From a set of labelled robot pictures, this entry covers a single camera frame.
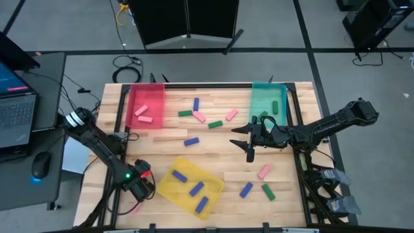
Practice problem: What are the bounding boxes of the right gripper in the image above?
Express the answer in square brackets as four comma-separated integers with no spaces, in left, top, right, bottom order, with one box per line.
[229,115,292,163]

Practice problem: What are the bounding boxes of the red translucent plastic tray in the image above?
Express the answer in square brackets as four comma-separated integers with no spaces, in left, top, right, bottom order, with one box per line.
[125,83,166,129]

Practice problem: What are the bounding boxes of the yellow translucent plastic tray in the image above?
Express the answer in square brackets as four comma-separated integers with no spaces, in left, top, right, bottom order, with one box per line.
[156,157,225,221]

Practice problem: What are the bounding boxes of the green translucent plastic tray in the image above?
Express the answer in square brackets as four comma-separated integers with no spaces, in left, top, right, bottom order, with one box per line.
[248,80,289,129]

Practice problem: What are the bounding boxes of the gray weight bag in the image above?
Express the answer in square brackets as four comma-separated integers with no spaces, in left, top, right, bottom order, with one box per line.
[320,168,352,186]
[326,195,362,216]

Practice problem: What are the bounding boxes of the black computer mouse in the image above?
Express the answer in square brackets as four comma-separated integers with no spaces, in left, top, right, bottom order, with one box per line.
[31,151,52,180]

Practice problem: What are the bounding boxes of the dark gray side desk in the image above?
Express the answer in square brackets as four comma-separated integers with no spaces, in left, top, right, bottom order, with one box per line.
[0,51,67,212]

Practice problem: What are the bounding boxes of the black folding partition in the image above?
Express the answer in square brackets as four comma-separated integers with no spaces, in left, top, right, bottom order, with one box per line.
[127,0,245,56]

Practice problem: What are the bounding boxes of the open gray laptop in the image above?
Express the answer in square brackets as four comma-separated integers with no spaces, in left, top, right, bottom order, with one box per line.
[0,61,39,150]

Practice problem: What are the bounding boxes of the black computer tower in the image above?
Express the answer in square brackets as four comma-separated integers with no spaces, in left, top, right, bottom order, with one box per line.
[342,0,414,52]

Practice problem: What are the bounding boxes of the black laptop lid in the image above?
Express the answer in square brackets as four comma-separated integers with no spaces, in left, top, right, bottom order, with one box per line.
[0,31,41,71]

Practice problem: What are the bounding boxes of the black aluminium table frame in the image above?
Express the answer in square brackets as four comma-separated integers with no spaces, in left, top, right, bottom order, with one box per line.
[77,82,352,233]

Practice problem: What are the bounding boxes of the coiled black cable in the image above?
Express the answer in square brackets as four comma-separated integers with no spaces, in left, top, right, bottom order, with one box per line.
[111,54,144,84]

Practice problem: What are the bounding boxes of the black floor cable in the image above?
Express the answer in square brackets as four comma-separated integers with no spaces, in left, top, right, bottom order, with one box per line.
[351,48,405,68]

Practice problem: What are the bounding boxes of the yellow cable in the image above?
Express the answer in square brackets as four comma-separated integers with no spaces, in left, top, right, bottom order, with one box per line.
[115,2,129,27]

